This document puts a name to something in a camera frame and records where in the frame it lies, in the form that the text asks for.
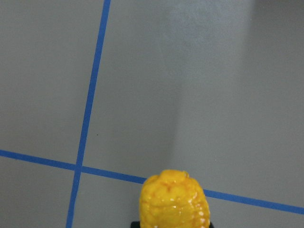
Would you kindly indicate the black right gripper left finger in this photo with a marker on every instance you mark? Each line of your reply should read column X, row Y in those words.
column 135, row 224

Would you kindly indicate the yellow corn cob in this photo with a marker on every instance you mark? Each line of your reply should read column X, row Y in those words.
column 173, row 199

